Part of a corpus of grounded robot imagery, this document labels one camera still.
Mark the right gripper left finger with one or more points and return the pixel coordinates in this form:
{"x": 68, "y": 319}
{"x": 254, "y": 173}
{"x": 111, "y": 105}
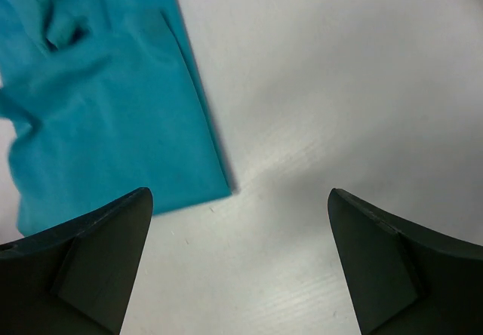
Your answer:
{"x": 76, "y": 277}

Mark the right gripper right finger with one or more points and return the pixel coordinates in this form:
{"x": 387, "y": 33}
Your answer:
{"x": 404, "y": 278}

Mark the teal t-shirt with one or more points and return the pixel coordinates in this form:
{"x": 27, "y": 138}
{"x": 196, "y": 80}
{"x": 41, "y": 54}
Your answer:
{"x": 104, "y": 97}

